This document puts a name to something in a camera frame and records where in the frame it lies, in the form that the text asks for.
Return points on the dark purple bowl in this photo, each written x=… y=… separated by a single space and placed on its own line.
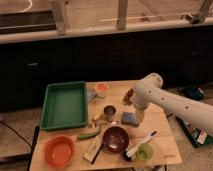
x=115 y=139

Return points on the green cucumber toy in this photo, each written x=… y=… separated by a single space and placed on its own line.
x=88 y=135

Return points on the small green cup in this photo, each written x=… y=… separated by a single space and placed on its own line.
x=145 y=152

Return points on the green plastic tray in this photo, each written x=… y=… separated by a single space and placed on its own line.
x=65 y=106

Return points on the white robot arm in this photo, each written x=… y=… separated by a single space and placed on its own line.
x=149 y=90

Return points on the green bin with items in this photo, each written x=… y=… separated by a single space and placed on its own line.
x=193 y=134

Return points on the beige box with black stick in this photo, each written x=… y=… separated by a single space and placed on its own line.
x=93 y=149

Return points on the blue sponge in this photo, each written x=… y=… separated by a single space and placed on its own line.
x=129 y=118

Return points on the metal cup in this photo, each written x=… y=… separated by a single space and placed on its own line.
x=109 y=112

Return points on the white black brush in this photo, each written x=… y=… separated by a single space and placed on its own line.
x=127 y=155

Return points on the brown grape bunch toy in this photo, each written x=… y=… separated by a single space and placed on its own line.
x=128 y=95

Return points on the yellow banana toy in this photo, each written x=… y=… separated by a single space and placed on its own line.
x=97 y=117

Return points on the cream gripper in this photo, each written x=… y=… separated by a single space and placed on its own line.
x=139 y=114

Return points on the orange plastic bowl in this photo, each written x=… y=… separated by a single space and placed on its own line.
x=58 y=151

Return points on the dark object on floor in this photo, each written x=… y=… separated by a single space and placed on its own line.
x=193 y=92

